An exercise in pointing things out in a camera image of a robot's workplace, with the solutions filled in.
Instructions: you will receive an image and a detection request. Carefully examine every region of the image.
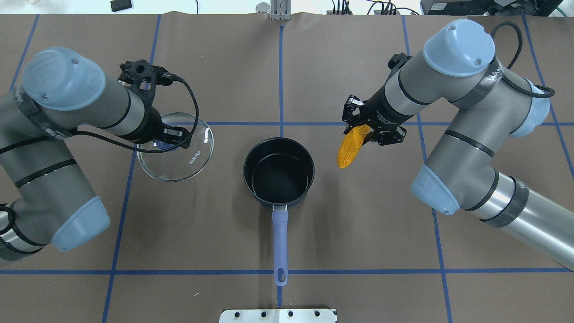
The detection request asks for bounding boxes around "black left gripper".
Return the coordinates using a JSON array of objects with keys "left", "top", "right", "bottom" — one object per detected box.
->
[{"left": 117, "top": 60, "right": 191, "bottom": 147}]

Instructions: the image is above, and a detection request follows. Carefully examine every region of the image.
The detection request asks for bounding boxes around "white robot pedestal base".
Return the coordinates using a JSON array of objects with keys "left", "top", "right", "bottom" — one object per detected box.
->
[{"left": 219, "top": 308, "right": 338, "bottom": 323}]

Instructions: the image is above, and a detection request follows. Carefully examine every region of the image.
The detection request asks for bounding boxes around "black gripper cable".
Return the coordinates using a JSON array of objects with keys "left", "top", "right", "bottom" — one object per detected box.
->
[
  {"left": 67, "top": 72, "right": 200, "bottom": 154},
  {"left": 490, "top": 21, "right": 556, "bottom": 99}
]

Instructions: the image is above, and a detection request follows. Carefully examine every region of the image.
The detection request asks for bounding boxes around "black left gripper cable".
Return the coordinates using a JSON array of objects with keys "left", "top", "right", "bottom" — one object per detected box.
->
[{"left": 67, "top": 72, "right": 200, "bottom": 154}]

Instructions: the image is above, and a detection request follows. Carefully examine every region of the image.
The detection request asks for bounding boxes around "brown paper table mat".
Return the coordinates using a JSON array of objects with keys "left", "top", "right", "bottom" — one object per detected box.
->
[{"left": 1, "top": 12, "right": 573, "bottom": 323}]

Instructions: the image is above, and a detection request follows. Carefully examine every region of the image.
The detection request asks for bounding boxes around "small black square device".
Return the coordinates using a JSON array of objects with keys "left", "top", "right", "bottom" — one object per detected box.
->
[{"left": 109, "top": 0, "right": 133, "bottom": 13}]

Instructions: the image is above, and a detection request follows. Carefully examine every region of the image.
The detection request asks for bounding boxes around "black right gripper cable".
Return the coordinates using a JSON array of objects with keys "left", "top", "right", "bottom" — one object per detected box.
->
[{"left": 490, "top": 21, "right": 556, "bottom": 99}]

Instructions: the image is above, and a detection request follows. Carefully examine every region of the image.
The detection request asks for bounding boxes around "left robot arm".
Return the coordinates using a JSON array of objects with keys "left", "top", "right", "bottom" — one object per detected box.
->
[{"left": 0, "top": 47, "right": 194, "bottom": 266}]

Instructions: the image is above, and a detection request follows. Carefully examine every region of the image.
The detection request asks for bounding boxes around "blue saucepan with handle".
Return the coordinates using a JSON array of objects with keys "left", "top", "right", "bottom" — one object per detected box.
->
[{"left": 243, "top": 137, "right": 314, "bottom": 288}]

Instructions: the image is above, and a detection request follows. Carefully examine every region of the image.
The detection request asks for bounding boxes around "yellow plastic corn cob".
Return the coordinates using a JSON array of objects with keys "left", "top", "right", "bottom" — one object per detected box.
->
[{"left": 337, "top": 125, "right": 372, "bottom": 168}]

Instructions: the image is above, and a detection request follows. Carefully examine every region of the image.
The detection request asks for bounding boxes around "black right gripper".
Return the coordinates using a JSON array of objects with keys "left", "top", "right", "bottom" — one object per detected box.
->
[{"left": 342, "top": 53, "right": 411, "bottom": 146}]

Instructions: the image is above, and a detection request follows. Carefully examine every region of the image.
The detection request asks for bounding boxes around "glass lid with blue knob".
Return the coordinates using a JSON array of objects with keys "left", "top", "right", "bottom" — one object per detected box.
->
[{"left": 137, "top": 112, "right": 214, "bottom": 182}]

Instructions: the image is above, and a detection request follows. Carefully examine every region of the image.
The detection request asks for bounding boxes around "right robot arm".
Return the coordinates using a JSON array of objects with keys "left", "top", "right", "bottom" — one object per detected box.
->
[{"left": 342, "top": 19, "right": 574, "bottom": 270}]

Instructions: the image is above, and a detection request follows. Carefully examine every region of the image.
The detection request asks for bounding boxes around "aluminium frame post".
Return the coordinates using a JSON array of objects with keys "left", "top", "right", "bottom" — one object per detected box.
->
[{"left": 270, "top": 0, "right": 292, "bottom": 21}]

